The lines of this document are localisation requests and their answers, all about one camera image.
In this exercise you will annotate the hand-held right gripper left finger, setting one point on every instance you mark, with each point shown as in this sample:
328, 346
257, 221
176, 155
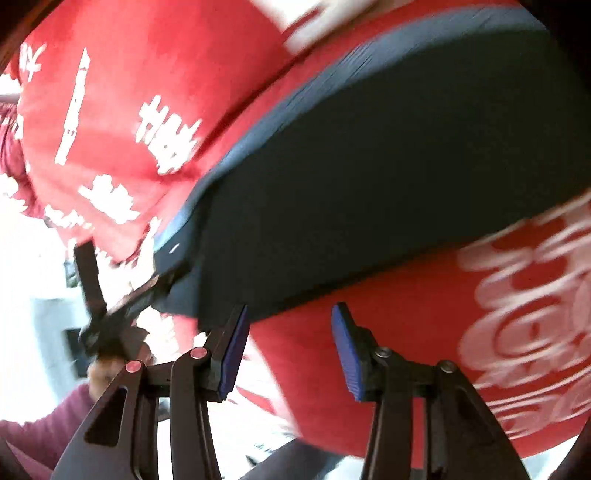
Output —
233, 355

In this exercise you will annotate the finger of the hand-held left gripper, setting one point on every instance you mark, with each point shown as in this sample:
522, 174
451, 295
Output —
147, 293

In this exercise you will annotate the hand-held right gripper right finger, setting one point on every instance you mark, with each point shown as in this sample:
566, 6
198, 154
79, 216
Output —
346, 350

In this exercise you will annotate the black pants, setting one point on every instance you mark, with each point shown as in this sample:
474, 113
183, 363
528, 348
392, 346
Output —
346, 184

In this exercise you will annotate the person's left forearm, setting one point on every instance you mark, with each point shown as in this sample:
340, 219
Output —
41, 438

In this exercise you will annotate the person's left hand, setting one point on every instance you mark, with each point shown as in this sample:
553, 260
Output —
102, 374

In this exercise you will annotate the red printed blanket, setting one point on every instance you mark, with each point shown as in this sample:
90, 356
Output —
115, 115

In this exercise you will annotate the maroon printed cloth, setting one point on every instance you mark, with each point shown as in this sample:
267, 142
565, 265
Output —
11, 152

